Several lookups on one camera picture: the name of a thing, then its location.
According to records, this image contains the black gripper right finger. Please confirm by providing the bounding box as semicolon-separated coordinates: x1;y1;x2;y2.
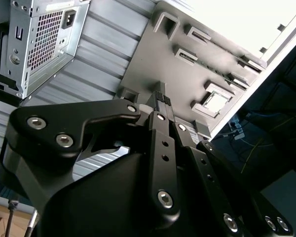
163;94;296;237

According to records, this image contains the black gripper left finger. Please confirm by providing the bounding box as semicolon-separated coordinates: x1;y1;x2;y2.
3;91;181;216

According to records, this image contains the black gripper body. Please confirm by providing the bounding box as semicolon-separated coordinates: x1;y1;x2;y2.
0;148;224;237

